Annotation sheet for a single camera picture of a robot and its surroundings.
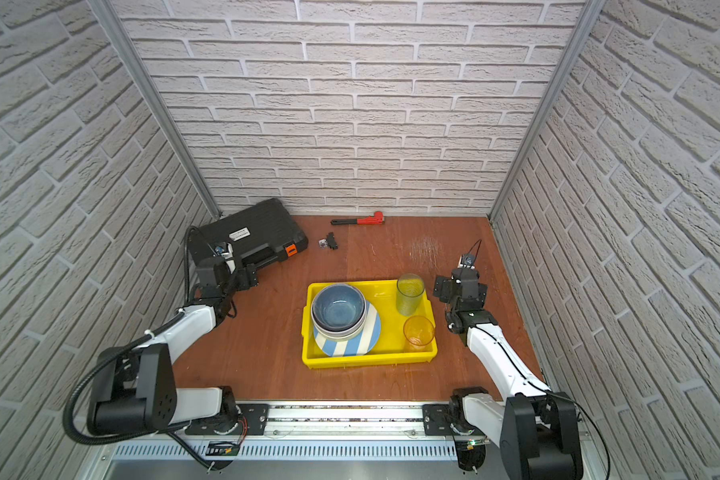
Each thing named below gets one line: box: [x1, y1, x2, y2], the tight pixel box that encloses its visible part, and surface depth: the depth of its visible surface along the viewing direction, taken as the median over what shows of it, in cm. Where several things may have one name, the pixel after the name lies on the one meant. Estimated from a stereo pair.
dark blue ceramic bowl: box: [312, 283, 366, 332], surface depth 85 cm
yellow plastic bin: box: [302, 280, 438, 369], surface depth 85 cm
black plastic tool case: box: [190, 198, 309, 268], surface depth 106 cm
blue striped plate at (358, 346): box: [314, 301, 381, 357], surface depth 84 cm
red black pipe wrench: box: [330, 211, 385, 225], surface depth 120 cm
